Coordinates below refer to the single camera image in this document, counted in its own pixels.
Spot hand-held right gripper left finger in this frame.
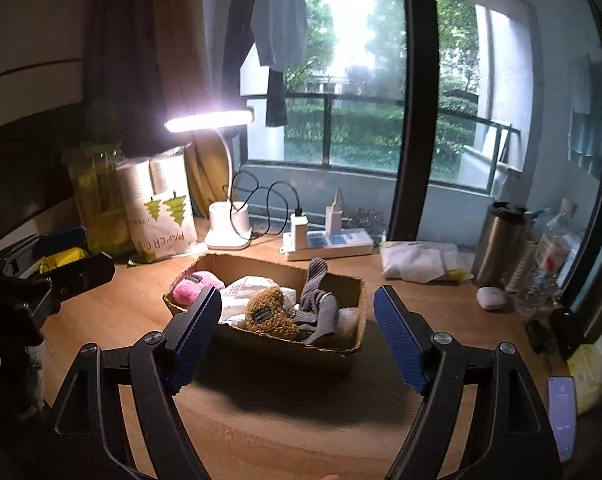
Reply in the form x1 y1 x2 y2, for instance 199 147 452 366
54 286 223 480

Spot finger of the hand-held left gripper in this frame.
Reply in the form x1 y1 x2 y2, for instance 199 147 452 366
4 227 88 274
46 252 117 304

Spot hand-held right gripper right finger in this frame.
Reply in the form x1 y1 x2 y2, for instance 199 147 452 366
373 285 564 480

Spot yellow soft item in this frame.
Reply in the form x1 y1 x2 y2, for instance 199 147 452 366
38 247 90 275

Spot pink plush toy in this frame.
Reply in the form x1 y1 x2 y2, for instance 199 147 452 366
170 270 226 306

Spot white towel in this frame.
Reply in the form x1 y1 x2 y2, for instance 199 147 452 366
218 275 303 329

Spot brown teddy bear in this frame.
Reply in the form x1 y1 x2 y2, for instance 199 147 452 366
245 285 300 339

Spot grey sock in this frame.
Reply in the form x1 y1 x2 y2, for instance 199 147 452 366
293 292 341 346
301 257 330 311

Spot cardboard box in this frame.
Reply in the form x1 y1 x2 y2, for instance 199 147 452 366
162 252 368 374

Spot person's left forearm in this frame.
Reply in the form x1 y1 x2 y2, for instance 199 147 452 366
18 345 48 417

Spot green snack bag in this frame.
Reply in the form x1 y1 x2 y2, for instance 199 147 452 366
64 142 132 256

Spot white wipes pack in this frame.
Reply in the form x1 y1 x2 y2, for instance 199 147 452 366
379 241 474 282

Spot paper cup pack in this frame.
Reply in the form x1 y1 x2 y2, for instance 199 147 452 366
115 152 198 264

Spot white earbud case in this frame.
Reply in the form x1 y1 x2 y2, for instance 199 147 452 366
476 286 507 312

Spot white power strip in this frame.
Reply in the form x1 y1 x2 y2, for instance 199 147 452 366
282 228 374 261

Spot white desk lamp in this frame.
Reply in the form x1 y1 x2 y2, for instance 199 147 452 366
163 107 256 251

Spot dried plant bundle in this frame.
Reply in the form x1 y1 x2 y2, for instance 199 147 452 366
348 206 386 235

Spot steel tumbler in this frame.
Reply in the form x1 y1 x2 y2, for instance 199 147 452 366
473 201 527 289

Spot black box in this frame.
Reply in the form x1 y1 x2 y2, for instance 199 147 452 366
525 307 590 359

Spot plastic water bottle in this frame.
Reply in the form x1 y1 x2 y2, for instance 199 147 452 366
523 212 584 316

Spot smartphone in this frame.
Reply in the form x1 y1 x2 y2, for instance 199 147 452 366
547 375 578 463

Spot yellow tissue pack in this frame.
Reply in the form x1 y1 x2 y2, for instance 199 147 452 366
566 312 602 416

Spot brown curtain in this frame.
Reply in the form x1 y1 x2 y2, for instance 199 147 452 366
84 0 242 219

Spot balcony railing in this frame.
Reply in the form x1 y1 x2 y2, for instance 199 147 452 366
253 92 522 196

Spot dark hanging pants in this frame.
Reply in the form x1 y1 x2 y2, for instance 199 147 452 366
265 67 288 129

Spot dark hanging garment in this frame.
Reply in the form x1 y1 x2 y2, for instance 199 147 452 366
222 0 256 96

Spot pale blue hanging garment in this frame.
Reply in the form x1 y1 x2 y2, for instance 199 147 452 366
568 55 602 181

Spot light blue hanging shirt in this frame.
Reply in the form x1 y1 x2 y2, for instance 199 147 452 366
251 0 310 72

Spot white charger with cable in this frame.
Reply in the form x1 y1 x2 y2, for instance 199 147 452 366
290 212 310 251

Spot black cable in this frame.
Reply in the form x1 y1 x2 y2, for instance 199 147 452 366
229 170 302 239

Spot black window frame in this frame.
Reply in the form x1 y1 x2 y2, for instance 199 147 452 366
388 0 440 244

